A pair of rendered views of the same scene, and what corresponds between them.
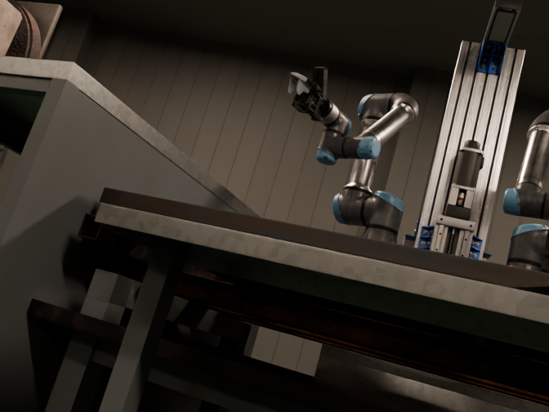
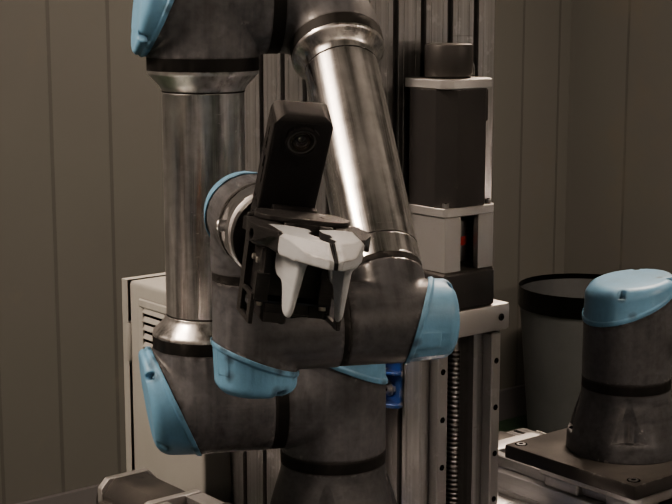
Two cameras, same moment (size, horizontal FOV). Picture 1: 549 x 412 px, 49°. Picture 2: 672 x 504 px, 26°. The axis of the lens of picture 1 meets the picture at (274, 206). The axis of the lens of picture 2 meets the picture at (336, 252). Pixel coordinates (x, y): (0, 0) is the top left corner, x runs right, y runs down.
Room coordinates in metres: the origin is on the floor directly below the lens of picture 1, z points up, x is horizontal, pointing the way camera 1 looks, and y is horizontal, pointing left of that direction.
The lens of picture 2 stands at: (1.16, 0.83, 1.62)
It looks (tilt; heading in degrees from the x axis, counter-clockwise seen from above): 10 degrees down; 308
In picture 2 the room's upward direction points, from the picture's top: straight up
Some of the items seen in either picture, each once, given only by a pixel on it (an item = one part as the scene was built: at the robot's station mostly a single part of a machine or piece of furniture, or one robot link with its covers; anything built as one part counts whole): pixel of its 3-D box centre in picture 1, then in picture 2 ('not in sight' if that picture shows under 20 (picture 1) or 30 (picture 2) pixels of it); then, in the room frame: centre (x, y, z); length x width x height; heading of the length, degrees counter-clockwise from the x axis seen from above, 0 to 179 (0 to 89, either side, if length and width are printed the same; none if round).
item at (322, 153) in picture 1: (333, 147); (273, 329); (1.97, -0.14, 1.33); 0.11 x 0.08 x 0.11; 51
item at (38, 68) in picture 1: (130, 169); not in sight; (1.86, 0.47, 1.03); 1.30 x 0.60 x 0.04; 155
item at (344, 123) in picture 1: (336, 123); (252, 221); (1.99, -0.13, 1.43); 0.11 x 0.08 x 0.09; 141
